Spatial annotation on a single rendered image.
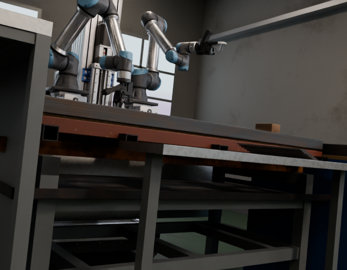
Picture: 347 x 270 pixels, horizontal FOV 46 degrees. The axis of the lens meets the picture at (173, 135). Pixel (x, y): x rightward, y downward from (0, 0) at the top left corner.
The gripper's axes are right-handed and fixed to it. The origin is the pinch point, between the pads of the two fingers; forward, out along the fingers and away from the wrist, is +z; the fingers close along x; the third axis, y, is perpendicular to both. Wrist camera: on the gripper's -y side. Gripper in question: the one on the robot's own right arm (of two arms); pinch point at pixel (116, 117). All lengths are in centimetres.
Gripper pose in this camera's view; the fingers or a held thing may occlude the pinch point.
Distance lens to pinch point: 215.6
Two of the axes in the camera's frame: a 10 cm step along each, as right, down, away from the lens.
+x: -6.0, -0.3, 8.0
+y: 8.0, 1.0, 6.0
